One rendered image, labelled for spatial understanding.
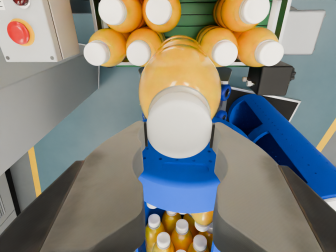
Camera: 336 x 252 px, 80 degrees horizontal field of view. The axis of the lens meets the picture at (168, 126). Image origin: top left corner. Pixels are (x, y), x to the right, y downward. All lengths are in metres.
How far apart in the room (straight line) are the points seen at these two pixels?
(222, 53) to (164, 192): 0.25
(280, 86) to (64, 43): 0.47
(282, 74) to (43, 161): 2.12
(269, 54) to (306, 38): 0.32
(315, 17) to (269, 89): 0.25
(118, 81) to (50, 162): 1.09
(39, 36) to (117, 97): 1.24
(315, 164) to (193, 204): 0.60
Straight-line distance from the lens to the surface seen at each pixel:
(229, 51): 0.37
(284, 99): 1.59
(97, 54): 0.39
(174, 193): 0.35
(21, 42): 0.45
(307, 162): 0.89
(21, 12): 0.45
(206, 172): 0.37
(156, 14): 0.36
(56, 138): 2.06
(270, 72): 0.52
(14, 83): 0.87
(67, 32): 0.49
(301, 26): 0.69
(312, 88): 1.83
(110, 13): 0.37
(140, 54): 0.37
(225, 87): 0.53
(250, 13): 0.37
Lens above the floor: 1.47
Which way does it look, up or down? 61 degrees down
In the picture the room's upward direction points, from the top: 174 degrees counter-clockwise
